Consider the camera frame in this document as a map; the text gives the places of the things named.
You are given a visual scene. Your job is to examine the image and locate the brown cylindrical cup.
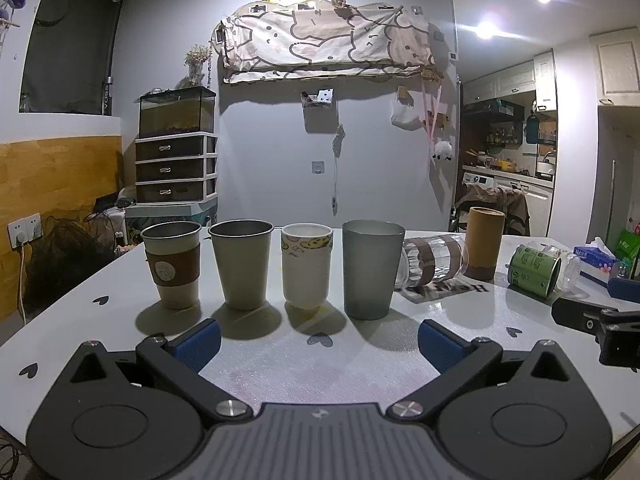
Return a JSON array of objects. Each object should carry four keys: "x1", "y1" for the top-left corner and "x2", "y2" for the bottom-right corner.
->
[{"x1": 465, "y1": 207, "x2": 507, "y2": 281}]

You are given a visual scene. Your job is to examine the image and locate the black mesh net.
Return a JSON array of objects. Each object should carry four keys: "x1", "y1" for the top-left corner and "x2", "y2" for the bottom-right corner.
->
[{"x1": 22, "y1": 215, "x2": 98, "y2": 311}]

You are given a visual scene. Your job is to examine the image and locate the white drawer cabinet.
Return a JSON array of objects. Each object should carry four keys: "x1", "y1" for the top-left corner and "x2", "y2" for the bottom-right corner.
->
[{"x1": 134, "y1": 132, "x2": 219, "y2": 205}]

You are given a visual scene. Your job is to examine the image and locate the blue tissue box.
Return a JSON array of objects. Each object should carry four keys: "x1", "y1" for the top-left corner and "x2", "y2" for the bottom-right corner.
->
[{"x1": 572, "y1": 237, "x2": 621, "y2": 281}]

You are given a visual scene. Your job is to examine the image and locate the clear cup with green label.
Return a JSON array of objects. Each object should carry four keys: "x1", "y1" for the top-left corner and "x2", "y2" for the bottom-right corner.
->
[{"x1": 507, "y1": 243, "x2": 582, "y2": 301}]

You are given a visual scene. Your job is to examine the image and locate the white hanging bag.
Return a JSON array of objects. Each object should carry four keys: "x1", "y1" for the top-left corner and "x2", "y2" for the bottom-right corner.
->
[{"x1": 391, "y1": 102, "x2": 426, "y2": 130}]

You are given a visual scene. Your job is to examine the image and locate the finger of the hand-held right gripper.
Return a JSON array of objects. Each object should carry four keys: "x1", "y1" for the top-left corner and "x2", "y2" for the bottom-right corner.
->
[
  {"x1": 551, "y1": 298, "x2": 640, "y2": 367},
  {"x1": 607, "y1": 278, "x2": 640, "y2": 304}
]

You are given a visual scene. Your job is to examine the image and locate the chair with brown clothes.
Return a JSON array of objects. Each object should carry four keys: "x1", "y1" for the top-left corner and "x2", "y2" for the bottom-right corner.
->
[{"x1": 462, "y1": 183, "x2": 531, "y2": 237}]

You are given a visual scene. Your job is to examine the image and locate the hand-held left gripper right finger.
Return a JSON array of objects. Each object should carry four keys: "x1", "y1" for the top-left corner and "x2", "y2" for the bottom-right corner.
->
[{"x1": 386, "y1": 319, "x2": 583, "y2": 418}]

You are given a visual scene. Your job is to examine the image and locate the grey plastic cup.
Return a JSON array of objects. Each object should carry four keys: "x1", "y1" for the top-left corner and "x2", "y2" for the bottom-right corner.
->
[{"x1": 342, "y1": 219, "x2": 406, "y2": 321}]

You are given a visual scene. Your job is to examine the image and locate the printed blanket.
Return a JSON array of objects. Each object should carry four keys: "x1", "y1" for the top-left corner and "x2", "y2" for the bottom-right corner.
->
[{"x1": 212, "y1": 2, "x2": 435, "y2": 84}]

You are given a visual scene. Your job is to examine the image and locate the white power cable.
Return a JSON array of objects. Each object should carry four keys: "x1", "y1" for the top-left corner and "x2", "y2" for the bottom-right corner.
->
[{"x1": 16, "y1": 245, "x2": 28, "y2": 326}]

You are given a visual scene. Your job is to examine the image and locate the white wall cabinet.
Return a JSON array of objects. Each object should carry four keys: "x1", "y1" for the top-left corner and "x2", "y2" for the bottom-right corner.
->
[{"x1": 590, "y1": 27, "x2": 640, "y2": 106}]

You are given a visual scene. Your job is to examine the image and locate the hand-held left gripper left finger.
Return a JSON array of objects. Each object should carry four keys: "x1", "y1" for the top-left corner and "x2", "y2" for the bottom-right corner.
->
[{"x1": 55, "y1": 319, "x2": 253, "y2": 418}]

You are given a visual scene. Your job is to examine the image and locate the cup with brown sleeve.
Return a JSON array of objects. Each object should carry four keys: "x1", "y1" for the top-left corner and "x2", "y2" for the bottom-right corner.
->
[{"x1": 140, "y1": 221, "x2": 202, "y2": 310}]

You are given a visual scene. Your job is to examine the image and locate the clear glass cup brown bands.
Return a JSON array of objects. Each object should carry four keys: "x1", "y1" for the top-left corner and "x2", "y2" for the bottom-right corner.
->
[{"x1": 395, "y1": 234, "x2": 470, "y2": 291}]

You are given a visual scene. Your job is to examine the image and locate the white printed paper cup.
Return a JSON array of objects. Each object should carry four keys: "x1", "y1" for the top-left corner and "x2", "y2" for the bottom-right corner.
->
[{"x1": 281, "y1": 223, "x2": 334, "y2": 309}]

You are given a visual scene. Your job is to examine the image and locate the small wall holder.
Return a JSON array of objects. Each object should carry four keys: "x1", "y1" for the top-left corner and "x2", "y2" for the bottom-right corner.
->
[{"x1": 300, "y1": 88, "x2": 335, "y2": 110}]

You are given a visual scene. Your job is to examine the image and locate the white washing machine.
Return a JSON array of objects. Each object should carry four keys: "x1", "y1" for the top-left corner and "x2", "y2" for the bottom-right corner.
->
[{"x1": 462, "y1": 171, "x2": 501, "y2": 206}]

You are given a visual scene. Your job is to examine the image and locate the green packet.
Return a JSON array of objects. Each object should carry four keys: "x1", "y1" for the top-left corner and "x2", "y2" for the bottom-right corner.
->
[{"x1": 614, "y1": 227, "x2": 640, "y2": 267}]

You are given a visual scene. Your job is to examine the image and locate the white wall socket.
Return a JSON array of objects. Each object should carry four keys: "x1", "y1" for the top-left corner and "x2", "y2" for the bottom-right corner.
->
[{"x1": 7, "y1": 213, "x2": 43, "y2": 249}]

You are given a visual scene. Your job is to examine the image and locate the dried flower bouquet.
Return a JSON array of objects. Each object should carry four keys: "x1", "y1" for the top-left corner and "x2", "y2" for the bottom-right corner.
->
[{"x1": 185, "y1": 44, "x2": 213, "y2": 86}]

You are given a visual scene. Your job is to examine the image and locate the glass fish tank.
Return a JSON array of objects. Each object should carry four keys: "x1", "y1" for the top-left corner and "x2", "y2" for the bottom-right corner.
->
[{"x1": 138, "y1": 86, "x2": 217, "y2": 139}]

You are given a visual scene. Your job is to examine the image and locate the plain beige cup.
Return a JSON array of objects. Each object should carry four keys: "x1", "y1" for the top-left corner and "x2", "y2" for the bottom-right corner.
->
[{"x1": 208, "y1": 219, "x2": 275, "y2": 311}]

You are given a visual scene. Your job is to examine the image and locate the pink ribbon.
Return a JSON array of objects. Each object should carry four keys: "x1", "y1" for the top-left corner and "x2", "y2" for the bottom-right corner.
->
[{"x1": 421, "y1": 80, "x2": 444, "y2": 144}]

